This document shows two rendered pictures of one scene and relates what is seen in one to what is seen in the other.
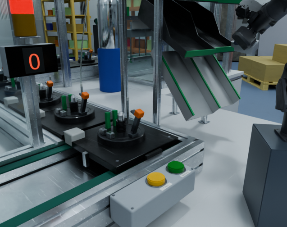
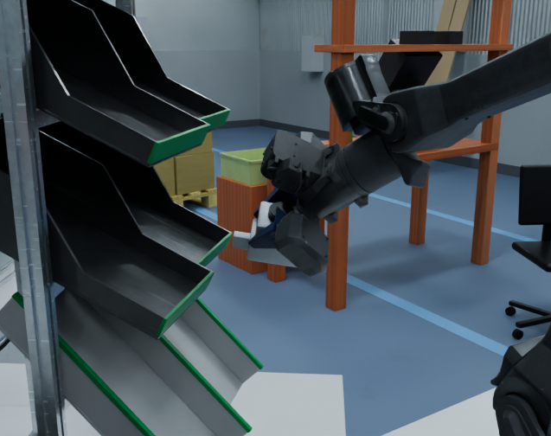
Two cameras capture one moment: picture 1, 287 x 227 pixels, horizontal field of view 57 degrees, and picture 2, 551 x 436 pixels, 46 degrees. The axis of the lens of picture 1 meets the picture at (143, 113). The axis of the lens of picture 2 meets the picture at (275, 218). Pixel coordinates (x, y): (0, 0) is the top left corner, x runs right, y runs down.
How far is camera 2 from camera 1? 0.38 m
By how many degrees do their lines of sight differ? 39
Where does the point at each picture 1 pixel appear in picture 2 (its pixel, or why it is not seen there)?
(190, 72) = (129, 339)
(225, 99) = (225, 379)
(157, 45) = (42, 309)
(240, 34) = (303, 240)
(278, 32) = not seen: hidden behind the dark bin
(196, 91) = (165, 399)
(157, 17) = (33, 218)
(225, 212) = not seen: outside the picture
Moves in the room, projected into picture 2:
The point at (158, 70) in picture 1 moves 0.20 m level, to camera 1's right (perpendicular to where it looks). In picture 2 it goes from (55, 388) to (227, 329)
